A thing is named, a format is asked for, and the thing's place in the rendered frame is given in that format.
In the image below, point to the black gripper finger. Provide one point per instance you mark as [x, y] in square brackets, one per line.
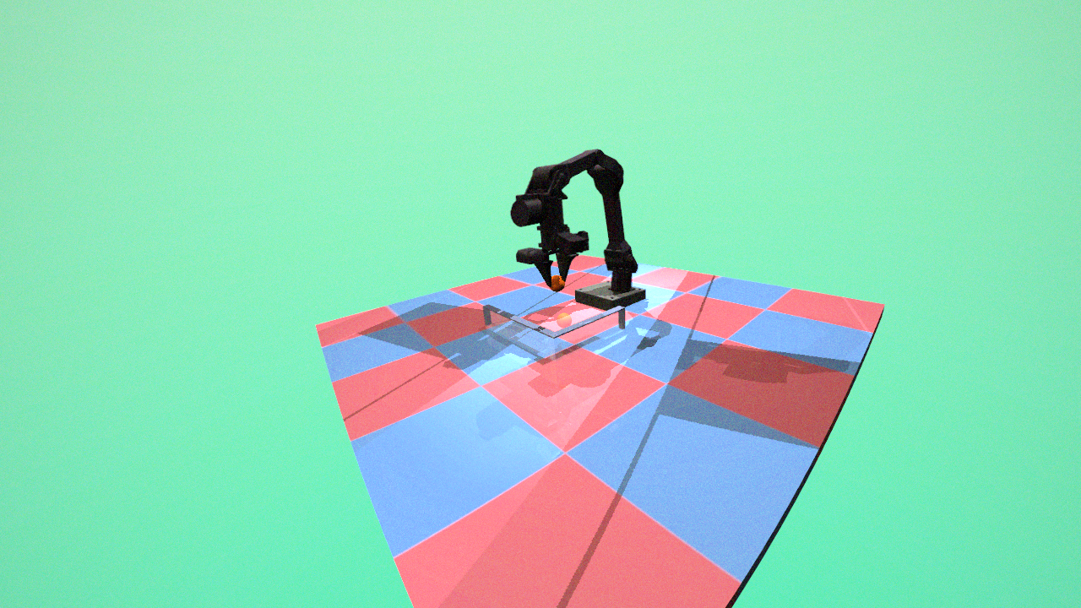
[564, 262]
[545, 271]

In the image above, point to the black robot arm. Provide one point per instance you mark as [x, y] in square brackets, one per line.
[542, 202]

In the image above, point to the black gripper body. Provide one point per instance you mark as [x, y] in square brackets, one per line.
[531, 255]

